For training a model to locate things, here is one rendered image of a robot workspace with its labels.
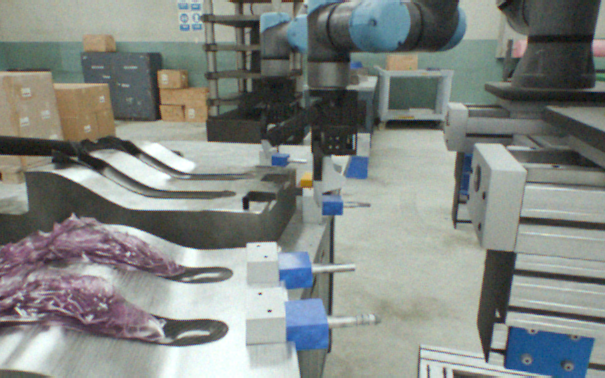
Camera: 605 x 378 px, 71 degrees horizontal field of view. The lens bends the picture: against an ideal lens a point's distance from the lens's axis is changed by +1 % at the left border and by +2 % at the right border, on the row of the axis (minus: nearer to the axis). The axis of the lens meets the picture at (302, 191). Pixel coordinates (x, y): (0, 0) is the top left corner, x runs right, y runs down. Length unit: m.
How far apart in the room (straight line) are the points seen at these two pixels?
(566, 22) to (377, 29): 0.46
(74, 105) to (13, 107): 0.93
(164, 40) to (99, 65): 1.14
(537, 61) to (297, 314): 0.75
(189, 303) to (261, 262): 0.09
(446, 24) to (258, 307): 0.53
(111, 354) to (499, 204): 0.39
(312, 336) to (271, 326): 0.04
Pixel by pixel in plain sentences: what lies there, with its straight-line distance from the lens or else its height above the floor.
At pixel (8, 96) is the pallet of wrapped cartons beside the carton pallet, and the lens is 4.48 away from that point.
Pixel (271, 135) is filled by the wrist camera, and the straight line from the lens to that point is 0.77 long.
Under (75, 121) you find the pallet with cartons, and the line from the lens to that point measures 5.30.
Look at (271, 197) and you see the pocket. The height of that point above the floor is 0.88.
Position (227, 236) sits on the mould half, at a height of 0.85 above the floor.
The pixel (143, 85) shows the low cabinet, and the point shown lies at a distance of 7.69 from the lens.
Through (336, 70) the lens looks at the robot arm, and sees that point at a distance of 0.73.
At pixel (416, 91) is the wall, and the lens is 7.17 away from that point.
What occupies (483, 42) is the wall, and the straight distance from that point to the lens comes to 7.27.
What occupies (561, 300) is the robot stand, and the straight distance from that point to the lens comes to 0.54.
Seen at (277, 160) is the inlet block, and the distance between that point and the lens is 1.15.
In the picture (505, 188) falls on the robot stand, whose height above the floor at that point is 0.97.
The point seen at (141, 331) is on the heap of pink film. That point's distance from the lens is 0.42.
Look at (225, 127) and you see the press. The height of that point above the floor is 0.32.
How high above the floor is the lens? 1.10
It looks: 18 degrees down
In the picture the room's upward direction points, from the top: straight up
